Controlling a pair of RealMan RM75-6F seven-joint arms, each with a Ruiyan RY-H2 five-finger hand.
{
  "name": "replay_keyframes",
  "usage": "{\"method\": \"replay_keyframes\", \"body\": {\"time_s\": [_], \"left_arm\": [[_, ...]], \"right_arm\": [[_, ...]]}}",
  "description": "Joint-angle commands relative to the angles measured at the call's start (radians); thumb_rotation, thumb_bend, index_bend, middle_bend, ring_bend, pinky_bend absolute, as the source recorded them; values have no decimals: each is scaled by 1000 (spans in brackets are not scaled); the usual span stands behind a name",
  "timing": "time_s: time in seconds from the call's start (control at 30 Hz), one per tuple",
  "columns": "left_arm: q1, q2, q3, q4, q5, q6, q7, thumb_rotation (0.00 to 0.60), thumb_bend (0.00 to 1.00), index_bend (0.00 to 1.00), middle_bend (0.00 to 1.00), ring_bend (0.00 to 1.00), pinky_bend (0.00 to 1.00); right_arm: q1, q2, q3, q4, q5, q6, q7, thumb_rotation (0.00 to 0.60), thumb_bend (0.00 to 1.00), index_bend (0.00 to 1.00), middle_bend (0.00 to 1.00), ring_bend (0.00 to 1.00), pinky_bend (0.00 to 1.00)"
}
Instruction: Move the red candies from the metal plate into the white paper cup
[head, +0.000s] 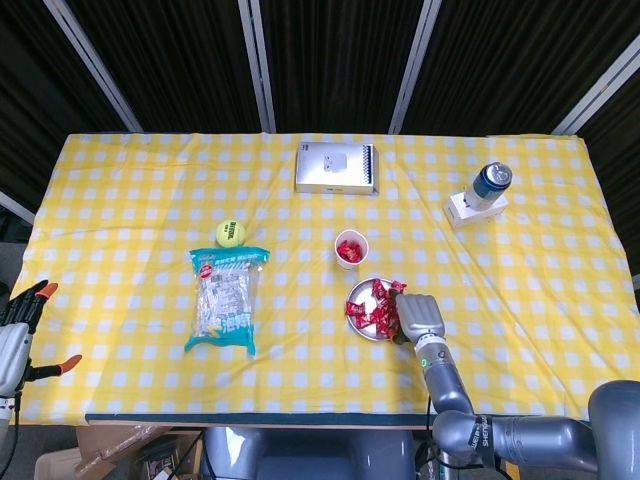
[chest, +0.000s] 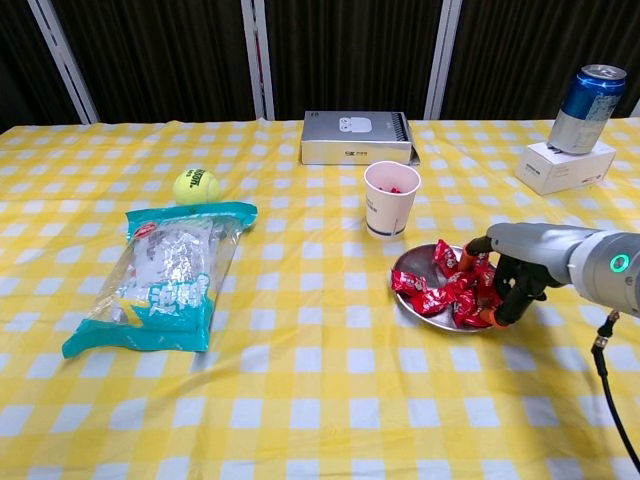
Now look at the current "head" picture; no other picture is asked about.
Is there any yellow checkered tablecloth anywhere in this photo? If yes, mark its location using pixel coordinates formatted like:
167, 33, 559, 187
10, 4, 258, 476
10, 130, 640, 426

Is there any round steel plate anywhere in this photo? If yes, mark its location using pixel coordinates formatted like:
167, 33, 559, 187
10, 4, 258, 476
345, 277, 409, 344

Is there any small white box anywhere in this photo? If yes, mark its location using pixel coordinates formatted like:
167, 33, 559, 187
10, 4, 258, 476
444, 189, 510, 230

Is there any blue beverage can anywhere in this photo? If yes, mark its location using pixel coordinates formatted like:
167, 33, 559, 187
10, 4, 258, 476
464, 161, 514, 211

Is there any black pleated curtain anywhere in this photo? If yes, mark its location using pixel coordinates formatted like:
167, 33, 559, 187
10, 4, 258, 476
0, 0, 640, 281

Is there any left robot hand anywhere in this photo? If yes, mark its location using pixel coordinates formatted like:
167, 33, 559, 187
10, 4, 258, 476
0, 279, 84, 397

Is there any white metal frame post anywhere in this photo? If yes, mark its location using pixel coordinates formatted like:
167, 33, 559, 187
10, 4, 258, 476
388, 0, 444, 135
551, 33, 640, 136
237, 0, 277, 134
0, 189, 37, 227
42, 0, 145, 133

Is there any white paper cup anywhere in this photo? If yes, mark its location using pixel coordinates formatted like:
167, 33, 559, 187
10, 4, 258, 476
333, 228, 370, 271

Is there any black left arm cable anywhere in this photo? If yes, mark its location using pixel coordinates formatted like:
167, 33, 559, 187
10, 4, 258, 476
8, 392, 24, 480

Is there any silver earbuds box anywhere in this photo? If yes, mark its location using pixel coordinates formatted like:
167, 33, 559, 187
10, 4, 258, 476
293, 141, 381, 196

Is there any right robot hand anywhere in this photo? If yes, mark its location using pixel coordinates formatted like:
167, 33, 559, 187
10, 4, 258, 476
389, 282, 447, 347

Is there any white plastic bin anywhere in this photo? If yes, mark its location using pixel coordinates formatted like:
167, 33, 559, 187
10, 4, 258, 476
33, 446, 84, 480

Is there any teal snack bag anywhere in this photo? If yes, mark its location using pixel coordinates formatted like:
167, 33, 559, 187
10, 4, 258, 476
182, 245, 272, 360

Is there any grey robot torso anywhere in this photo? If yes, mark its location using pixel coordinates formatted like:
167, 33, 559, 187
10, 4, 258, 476
201, 426, 417, 480

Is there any yellow tennis ball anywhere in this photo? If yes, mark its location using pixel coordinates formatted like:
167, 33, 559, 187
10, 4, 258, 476
214, 218, 247, 249

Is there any brown cardboard box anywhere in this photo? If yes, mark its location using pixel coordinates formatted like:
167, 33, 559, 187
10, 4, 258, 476
73, 424, 204, 480

